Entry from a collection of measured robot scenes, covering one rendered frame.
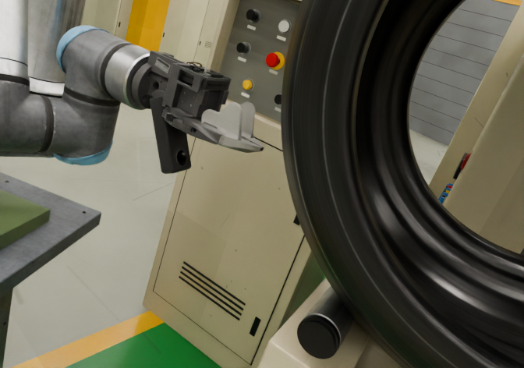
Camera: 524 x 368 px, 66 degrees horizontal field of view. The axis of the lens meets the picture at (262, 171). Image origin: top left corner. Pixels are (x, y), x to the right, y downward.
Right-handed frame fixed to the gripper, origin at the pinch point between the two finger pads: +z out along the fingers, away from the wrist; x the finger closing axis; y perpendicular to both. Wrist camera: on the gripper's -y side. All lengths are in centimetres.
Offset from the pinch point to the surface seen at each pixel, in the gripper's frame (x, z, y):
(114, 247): 78, -91, -101
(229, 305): 61, -19, -75
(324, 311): -9.9, 18.6, -8.7
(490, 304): 12.9, 35.3, -8.7
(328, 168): -12.6, 14.0, 6.1
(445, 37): 940, -107, 110
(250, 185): 61, -26, -32
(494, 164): 25.2, 28.3, 7.3
